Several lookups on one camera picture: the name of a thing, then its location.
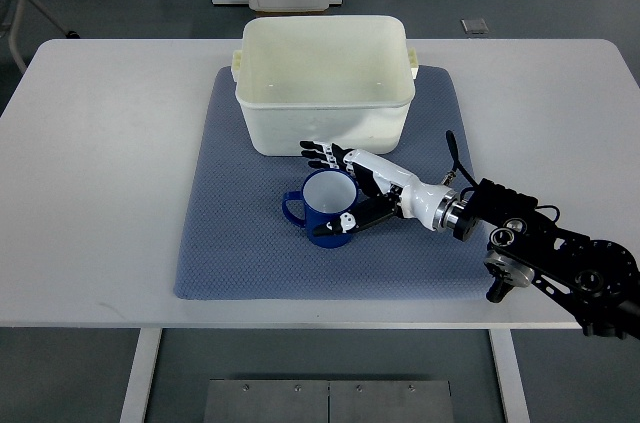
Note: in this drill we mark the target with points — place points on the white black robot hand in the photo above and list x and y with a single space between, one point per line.
389 190

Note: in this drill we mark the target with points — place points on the blue enamel mug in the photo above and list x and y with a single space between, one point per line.
324 196

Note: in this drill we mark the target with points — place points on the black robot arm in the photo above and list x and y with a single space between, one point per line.
596 281

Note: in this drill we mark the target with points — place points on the white plastic box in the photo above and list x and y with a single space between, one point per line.
344 79

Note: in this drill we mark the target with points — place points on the small grey floor plate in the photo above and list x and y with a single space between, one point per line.
475 26

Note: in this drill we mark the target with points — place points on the right white table leg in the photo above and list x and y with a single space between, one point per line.
512 393

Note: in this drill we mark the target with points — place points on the white table leg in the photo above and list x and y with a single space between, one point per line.
141 375
512 393

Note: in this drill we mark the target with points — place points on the left white table leg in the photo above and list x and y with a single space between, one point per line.
141 375

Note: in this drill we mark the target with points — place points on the white chair frame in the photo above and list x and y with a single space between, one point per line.
12 12

